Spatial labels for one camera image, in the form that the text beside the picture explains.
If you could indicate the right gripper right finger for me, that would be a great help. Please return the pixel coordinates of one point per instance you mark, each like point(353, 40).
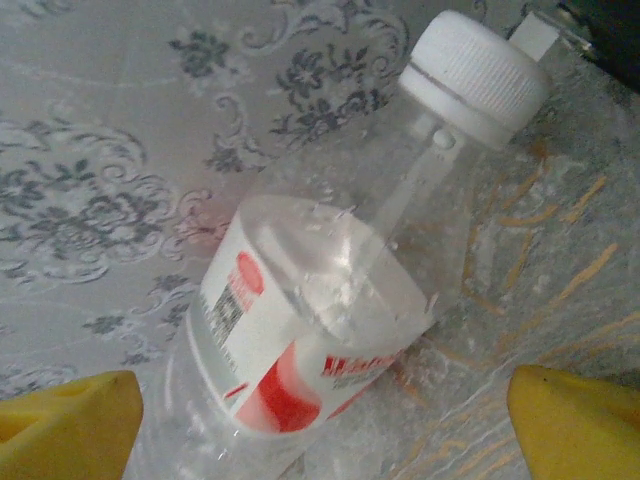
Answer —
point(575, 430)

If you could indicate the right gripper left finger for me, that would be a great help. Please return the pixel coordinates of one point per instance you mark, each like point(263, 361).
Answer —
point(65, 435)

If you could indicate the black hard case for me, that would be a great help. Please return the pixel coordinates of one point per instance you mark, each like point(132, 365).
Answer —
point(615, 35)

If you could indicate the white paper tag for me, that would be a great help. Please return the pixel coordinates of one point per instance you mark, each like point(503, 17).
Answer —
point(532, 37)

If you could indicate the white-capped bottle red white label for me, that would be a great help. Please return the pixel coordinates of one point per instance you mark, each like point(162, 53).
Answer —
point(300, 310)

